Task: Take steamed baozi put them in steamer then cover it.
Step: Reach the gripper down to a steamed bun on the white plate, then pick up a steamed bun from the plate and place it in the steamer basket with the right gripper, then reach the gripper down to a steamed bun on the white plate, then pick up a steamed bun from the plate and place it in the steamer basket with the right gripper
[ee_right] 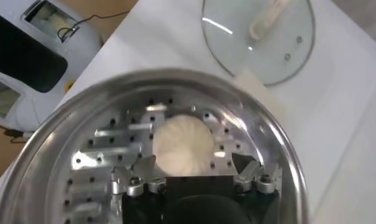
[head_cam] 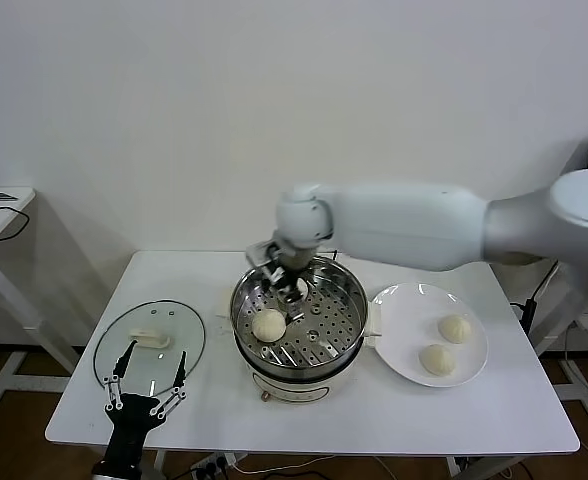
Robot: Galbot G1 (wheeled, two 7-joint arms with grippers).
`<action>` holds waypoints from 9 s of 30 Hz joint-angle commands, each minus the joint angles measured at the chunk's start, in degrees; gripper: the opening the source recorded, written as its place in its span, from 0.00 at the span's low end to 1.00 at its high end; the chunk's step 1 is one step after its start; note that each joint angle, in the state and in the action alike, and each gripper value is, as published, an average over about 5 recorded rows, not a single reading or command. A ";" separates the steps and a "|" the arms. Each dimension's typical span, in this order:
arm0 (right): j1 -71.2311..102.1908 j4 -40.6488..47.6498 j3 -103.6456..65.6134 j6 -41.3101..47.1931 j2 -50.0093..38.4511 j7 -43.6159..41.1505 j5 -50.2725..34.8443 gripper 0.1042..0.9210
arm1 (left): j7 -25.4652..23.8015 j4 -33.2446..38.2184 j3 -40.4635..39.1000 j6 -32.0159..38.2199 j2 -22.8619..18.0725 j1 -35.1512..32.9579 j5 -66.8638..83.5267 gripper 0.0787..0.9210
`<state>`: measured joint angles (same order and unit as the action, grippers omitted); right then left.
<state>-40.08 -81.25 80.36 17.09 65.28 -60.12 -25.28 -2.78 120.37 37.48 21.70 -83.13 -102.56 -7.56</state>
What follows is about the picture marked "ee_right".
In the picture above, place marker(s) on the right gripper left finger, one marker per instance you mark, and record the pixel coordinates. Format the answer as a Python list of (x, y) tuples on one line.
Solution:
[(136, 185)]

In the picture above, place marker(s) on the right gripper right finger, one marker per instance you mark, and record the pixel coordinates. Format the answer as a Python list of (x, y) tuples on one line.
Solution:
[(264, 182)]

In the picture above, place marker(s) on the white steamed baozi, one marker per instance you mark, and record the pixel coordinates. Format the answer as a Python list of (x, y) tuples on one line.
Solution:
[(183, 143)]

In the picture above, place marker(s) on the stainless steel steamer basket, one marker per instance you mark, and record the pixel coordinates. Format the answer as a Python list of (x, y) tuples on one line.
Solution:
[(84, 158)]

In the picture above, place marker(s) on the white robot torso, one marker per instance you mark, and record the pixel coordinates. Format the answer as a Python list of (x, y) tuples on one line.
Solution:
[(84, 45)]

